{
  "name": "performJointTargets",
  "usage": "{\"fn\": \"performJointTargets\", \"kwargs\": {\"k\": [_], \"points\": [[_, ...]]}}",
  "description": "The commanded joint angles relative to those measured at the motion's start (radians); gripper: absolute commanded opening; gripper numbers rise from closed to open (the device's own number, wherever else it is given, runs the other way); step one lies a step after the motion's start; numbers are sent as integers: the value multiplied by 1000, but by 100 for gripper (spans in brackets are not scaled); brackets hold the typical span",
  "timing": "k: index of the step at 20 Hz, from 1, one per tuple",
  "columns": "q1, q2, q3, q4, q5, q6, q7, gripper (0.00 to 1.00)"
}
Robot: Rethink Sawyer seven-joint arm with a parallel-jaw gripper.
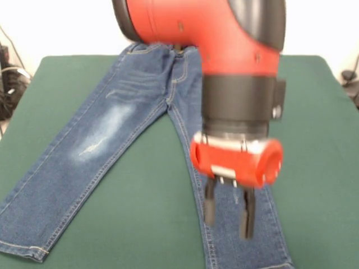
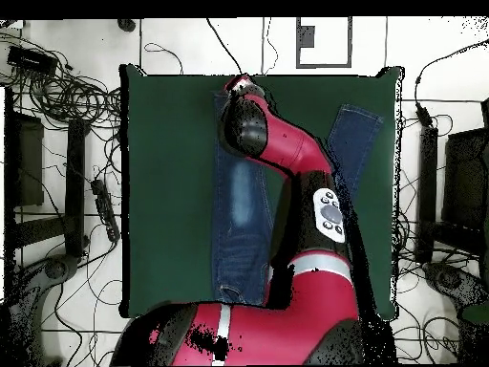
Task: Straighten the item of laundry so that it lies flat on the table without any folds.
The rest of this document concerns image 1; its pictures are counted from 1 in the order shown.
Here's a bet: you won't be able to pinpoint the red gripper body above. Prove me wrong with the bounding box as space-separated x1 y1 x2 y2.
190 131 284 189

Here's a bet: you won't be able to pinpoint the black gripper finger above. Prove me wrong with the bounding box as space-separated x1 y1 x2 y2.
238 187 257 240
203 175 218 226

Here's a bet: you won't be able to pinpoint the blue denim jeans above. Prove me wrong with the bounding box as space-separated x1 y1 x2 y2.
0 41 295 269

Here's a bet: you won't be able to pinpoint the dark green table cloth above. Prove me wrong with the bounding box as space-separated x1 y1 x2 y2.
0 54 359 269

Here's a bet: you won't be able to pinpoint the white cable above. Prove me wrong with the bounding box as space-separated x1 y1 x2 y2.
0 64 31 85

